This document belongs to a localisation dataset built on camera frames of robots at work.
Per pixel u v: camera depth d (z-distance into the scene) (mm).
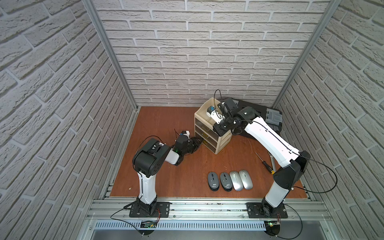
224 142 900
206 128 812
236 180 828
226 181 815
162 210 732
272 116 920
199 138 917
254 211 736
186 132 920
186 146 812
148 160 512
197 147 856
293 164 433
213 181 812
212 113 682
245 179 832
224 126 643
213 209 758
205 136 873
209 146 914
